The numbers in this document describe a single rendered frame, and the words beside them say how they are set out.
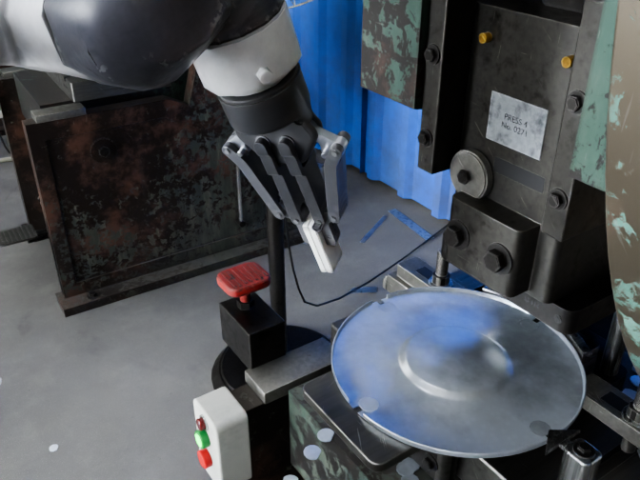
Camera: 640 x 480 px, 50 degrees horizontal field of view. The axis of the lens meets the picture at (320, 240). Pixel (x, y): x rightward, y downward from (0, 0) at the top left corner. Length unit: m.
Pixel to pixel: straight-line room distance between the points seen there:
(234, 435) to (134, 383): 1.05
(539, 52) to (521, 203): 0.15
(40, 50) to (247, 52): 0.15
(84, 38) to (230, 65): 0.13
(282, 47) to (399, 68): 0.23
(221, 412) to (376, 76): 0.50
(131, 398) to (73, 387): 0.18
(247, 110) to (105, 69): 0.15
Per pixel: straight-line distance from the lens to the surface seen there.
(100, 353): 2.13
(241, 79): 0.55
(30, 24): 0.52
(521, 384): 0.81
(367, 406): 0.76
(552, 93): 0.67
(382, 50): 0.77
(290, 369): 1.01
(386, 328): 0.86
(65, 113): 2.09
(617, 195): 0.27
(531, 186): 0.71
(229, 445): 0.99
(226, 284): 0.98
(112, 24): 0.46
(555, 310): 0.76
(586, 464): 0.73
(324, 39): 3.13
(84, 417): 1.94
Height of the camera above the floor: 1.31
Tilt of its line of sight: 31 degrees down
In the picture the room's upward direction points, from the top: straight up
